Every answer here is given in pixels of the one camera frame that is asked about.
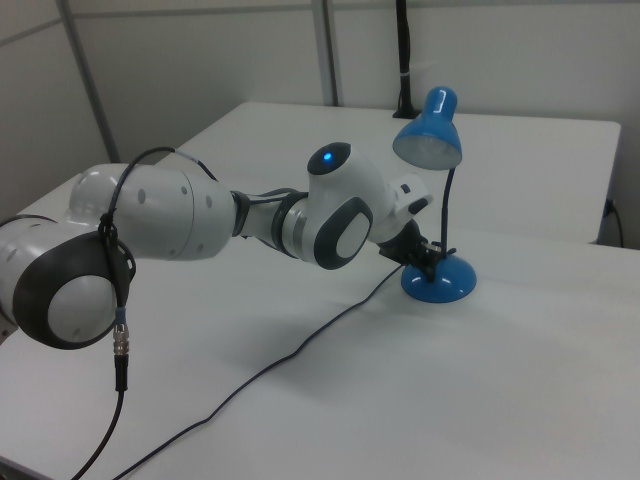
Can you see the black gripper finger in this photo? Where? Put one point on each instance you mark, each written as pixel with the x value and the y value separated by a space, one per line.
pixel 431 247
pixel 429 267

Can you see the grey metal partition post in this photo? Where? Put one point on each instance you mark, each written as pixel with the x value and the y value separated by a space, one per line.
pixel 326 50

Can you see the black pole with base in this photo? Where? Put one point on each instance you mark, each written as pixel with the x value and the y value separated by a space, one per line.
pixel 404 55

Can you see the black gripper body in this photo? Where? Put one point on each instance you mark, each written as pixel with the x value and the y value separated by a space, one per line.
pixel 402 247

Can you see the blue gooseneck desk lamp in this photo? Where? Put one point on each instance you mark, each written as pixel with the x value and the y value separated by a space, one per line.
pixel 450 285

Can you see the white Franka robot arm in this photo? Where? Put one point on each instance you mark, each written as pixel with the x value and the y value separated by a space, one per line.
pixel 165 220

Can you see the slanted grey metal frame post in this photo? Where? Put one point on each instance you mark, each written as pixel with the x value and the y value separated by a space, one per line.
pixel 92 90

